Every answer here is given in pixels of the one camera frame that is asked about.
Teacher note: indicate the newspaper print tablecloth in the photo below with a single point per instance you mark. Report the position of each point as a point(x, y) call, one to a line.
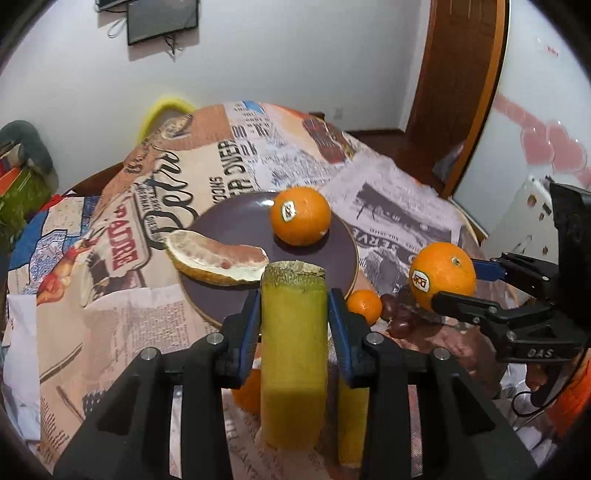
point(194, 157)

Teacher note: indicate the person's right forearm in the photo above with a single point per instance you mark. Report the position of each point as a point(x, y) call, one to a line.
point(577, 397)

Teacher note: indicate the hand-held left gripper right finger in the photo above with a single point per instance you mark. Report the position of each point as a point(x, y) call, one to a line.
point(339, 333)

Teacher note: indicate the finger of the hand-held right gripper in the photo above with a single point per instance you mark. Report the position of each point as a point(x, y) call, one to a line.
point(466, 304)
point(485, 270)

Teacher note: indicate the dark purple plate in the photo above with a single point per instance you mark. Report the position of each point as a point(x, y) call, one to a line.
point(231, 217)

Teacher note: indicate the large orange with sticker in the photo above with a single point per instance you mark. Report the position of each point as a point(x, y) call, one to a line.
point(445, 272)
point(302, 214)

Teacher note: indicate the brown wooden door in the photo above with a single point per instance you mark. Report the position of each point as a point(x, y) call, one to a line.
point(452, 83)

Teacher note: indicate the small tangerine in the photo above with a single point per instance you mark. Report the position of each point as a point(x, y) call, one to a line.
point(249, 392)
point(364, 305)

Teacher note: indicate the peeled pomelo segment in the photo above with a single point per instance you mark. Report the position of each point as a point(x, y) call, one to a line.
point(207, 256)

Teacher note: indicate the grey cloth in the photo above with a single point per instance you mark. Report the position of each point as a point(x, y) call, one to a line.
point(25, 138)

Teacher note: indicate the yellow-green sugarcane piece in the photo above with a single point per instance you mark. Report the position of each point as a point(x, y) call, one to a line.
point(352, 424)
point(293, 350)

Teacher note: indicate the black wall device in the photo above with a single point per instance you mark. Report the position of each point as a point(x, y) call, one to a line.
point(111, 3)

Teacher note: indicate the yellow plastic chair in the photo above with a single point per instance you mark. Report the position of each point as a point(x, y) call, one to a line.
point(161, 108)

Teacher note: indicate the black wall monitor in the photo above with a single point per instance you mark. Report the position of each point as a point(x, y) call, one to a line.
point(161, 18)

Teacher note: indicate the person's right hand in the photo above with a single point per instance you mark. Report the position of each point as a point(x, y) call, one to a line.
point(535, 376)

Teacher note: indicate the green bag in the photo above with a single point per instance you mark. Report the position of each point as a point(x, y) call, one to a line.
point(21, 194)

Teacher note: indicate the bunch of red grapes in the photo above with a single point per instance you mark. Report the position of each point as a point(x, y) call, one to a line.
point(400, 323)

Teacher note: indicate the pink heart wall stickers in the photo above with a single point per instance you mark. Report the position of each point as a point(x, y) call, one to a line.
point(549, 138)

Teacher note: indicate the white cloth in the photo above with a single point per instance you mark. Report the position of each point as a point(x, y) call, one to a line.
point(21, 360)

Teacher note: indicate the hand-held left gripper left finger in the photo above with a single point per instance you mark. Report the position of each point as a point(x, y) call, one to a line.
point(251, 333)

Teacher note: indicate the white appliance with stickers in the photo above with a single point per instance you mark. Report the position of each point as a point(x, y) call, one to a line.
point(521, 221)

